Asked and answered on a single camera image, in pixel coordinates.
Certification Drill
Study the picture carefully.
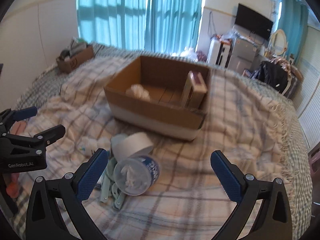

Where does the white plush toy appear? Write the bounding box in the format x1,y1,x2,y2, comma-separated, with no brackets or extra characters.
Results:
77,137,111,157

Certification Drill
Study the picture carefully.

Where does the teal folding hanger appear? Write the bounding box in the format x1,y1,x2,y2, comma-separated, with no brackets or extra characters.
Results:
97,157,126,211

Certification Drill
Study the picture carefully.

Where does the white tape roll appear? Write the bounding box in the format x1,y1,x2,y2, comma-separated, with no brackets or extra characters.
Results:
111,132,153,161

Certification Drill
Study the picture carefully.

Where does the clear plastic jar blue label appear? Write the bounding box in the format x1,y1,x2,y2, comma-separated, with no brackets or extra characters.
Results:
113,155,161,196

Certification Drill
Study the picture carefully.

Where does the white cloth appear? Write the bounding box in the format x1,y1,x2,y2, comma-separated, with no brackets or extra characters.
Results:
125,84,151,101

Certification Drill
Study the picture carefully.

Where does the brown and maroon box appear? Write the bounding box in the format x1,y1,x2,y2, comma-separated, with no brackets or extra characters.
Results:
181,71,208,109

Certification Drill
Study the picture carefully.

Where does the light blue earbuds case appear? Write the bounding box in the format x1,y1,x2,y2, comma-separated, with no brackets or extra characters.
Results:
110,133,128,150

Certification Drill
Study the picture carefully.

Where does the person's hand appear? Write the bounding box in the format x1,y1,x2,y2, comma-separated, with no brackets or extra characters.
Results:
4,173,20,198

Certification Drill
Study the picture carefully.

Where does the small cardboard box with items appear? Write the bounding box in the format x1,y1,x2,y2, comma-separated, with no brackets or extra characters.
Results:
56,37,94,74

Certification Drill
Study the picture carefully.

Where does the plaid beige blanket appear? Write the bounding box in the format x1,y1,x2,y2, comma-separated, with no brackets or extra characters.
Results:
15,52,298,240

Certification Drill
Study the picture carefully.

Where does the white louvered wardrobe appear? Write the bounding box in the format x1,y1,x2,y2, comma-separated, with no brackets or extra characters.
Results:
293,26,319,151

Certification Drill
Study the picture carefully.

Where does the large open cardboard box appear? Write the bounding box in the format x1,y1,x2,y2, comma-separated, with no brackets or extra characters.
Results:
104,56,212,141

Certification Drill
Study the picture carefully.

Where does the left teal curtain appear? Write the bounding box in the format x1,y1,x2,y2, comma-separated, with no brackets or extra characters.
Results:
76,0,146,50

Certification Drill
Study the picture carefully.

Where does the teal curtain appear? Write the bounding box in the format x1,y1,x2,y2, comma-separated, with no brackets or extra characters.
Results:
144,0,202,54
76,0,146,50
278,0,309,64

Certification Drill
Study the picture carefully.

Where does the chair with black jacket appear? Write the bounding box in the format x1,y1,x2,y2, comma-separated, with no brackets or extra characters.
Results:
249,57,304,99

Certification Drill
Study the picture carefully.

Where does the silver mini fridge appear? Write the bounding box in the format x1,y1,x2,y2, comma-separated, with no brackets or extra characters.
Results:
227,36,258,74

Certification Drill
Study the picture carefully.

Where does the white plastic bag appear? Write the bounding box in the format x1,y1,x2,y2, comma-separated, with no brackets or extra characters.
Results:
180,47,198,61

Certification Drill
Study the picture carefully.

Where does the white oval mirror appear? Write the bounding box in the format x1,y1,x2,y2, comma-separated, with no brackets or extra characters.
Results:
268,29,288,56

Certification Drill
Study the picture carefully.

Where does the white suitcase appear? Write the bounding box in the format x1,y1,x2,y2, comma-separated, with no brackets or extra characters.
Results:
207,38,231,68

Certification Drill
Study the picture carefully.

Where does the middle teal curtain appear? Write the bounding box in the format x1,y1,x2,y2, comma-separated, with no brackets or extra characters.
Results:
144,0,202,54

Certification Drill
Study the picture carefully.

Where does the right teal curtain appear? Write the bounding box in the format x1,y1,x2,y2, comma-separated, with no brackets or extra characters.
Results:
278,0,309,64

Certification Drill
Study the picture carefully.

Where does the black wall television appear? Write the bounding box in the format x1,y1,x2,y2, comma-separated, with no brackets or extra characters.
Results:
235,4,273,40

